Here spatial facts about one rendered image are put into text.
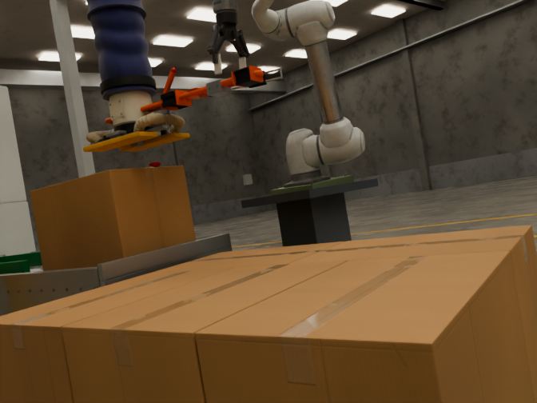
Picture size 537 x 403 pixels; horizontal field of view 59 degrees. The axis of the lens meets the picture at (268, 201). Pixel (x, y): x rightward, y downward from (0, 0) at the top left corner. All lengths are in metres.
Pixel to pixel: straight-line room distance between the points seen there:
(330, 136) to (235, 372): 1.67
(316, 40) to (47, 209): 1.40
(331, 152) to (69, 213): 1.21
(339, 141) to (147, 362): 1.62
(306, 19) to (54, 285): 1.51
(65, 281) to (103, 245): 0.19
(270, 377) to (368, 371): 0.16
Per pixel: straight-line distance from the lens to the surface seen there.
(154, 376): 0.94
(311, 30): 2.23
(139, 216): 1.99
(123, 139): 1.95
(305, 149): 2.36
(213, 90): 1.80
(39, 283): 2.14
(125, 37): 2.11
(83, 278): 1.88
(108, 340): 1.02
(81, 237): 2.14
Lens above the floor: 0.75
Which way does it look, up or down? 1 degrees down
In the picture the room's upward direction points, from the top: 9 degrees counter-clockwise
